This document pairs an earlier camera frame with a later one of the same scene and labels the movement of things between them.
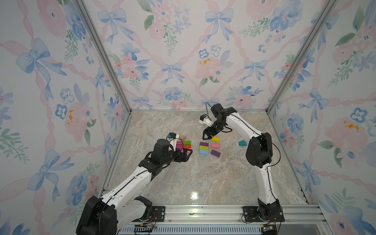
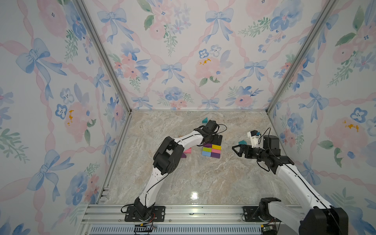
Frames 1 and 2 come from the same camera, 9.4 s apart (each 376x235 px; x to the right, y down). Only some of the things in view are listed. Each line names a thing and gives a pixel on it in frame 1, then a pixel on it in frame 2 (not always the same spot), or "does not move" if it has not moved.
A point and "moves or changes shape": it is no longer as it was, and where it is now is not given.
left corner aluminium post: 100,43 does not move
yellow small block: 215,139 moves or changes shape
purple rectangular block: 216,153 moves or changes shape
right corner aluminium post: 326,12 does not move
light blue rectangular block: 204,152 does not move
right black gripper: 207,131 -> 243,147
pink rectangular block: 215,146 moves or changes shape
